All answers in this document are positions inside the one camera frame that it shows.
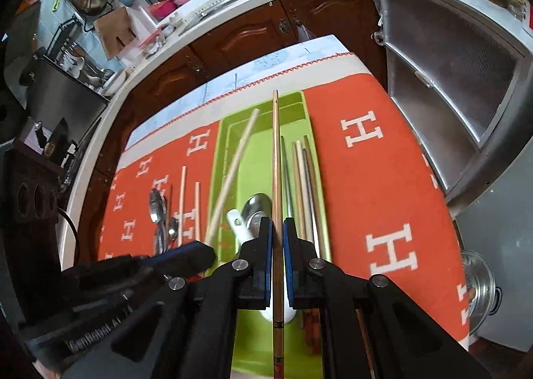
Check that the green plastic tray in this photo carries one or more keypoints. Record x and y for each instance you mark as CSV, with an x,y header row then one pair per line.
x,y
253,342

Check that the small steel spoon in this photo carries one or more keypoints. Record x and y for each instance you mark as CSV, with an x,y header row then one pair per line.
x,y
172,230

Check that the black range hood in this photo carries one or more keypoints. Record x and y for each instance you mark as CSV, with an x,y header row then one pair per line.
x,y
55,95

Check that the red-banded bamboo chopstick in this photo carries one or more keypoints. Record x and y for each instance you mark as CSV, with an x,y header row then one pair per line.
x,y
213,225
278,259
298,191

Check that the pink bowl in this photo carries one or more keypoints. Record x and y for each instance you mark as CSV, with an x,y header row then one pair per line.
x,y
160,10

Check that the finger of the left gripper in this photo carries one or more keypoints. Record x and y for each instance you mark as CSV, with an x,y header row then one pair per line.
x,y
185,261

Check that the large steel spoon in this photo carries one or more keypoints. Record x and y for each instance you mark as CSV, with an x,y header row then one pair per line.
x,y
158,216

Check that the white ceramic spoon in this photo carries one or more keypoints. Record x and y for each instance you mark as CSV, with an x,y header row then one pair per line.
x,y
242,233

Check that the wooden cutting board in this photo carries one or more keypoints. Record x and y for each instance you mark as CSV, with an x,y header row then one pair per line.
x,y
116,31

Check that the twisted metal chopstick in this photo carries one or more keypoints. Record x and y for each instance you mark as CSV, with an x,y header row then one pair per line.
x,y
286,180

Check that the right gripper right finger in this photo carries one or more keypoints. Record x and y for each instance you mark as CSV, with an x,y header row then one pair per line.
x,y
370,328

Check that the orange H-pattern cloth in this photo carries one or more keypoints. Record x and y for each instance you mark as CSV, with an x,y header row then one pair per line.
x,y
385,210

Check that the steel soup spoon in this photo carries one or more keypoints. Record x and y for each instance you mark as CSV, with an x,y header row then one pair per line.
x,y
256,207

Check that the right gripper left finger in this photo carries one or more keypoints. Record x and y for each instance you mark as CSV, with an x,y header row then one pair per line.
x,y
186,329

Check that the brown wooden chopstick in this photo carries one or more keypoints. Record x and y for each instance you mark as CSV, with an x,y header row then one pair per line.
x,y
312,179

